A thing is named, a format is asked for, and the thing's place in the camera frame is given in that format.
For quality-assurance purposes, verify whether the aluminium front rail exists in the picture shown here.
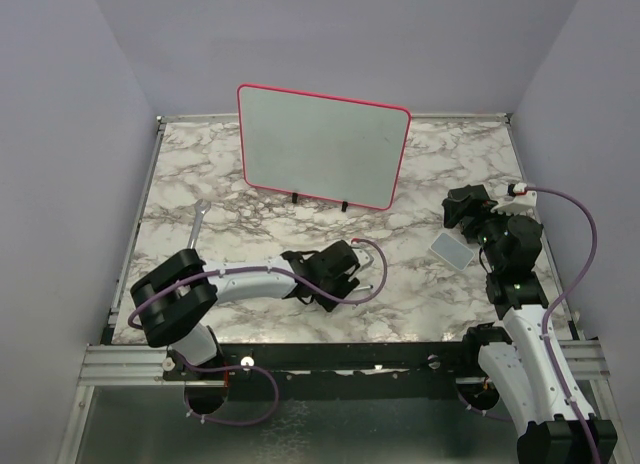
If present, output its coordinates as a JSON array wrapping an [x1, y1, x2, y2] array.
[[78, 345, 166, 387]]

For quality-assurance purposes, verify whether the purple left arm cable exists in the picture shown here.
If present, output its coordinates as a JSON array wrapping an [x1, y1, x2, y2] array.
[[127, 237, 390, 428]]

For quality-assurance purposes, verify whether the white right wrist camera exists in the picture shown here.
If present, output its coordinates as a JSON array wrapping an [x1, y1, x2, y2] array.
[[491, 182, 537, 215]]

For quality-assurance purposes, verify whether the pink framed whiteboard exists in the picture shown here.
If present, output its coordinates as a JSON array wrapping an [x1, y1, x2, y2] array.
[[237, 84, 412, 210]]

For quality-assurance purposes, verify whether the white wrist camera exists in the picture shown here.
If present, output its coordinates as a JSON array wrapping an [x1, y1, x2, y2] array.
[[491, 182, 537, 215], [350, 239, 374, 276]]

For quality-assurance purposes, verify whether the black network switch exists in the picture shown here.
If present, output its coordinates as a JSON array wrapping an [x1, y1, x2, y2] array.
[[442, 185, 492, 229]]

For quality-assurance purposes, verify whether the silver open-end wrench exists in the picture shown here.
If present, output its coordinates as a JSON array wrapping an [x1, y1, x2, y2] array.
[[187, 199, 211, 249]]

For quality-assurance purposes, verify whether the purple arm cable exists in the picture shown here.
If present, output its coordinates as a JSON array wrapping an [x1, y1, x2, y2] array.
[[457, 186, 609, 464], [127, 237, 390, 428]]

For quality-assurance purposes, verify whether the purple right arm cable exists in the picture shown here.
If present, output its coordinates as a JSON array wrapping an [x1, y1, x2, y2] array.
[[457, 186, 609, 464]]

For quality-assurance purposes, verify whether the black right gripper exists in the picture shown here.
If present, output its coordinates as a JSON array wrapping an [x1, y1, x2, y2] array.
[[444, 192, 524, 271]]

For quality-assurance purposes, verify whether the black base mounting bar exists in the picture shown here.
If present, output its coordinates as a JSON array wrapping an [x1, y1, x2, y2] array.
[[163, 341, 499, 409]]

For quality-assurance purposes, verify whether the black whiteboard stand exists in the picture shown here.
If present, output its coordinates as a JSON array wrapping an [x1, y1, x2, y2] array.
[[290, 192, 350, 213]]

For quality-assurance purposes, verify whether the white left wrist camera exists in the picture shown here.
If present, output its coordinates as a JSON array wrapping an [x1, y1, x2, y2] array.
[[350, 239, 374, 276]]

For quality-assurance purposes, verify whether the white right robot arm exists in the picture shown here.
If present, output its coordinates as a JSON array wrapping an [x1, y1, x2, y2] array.
[[447, 192, 618, 463]]

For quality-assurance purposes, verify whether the white grey small box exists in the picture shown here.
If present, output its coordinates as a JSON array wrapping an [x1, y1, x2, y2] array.
[[429, 233, 474, 272]]

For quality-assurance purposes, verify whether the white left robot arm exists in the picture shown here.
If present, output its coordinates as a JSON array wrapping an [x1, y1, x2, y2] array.
[[130, 240, 373, 379]]

